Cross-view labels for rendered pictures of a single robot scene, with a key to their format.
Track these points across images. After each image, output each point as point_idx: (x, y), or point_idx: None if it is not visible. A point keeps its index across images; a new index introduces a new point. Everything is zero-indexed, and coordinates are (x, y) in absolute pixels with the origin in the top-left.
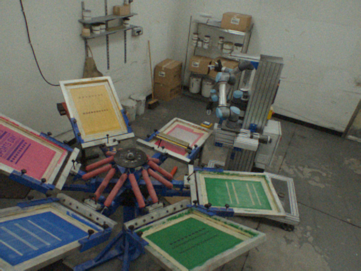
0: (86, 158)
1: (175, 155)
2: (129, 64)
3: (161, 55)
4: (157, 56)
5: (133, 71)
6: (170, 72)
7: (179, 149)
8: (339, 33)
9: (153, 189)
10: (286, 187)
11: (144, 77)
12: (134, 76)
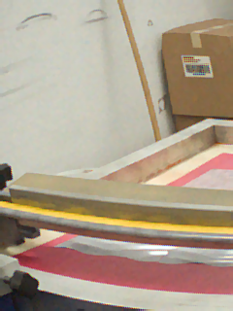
0: None
1: (120, 298)
2: (15, 27)
3: (182, 0)
4: (161, 3)
5: (37, 55)
6: (228, 51)
7: (196, 281)
8: None
9: None
10: None
11: (107, 89)
12: (43, 79)
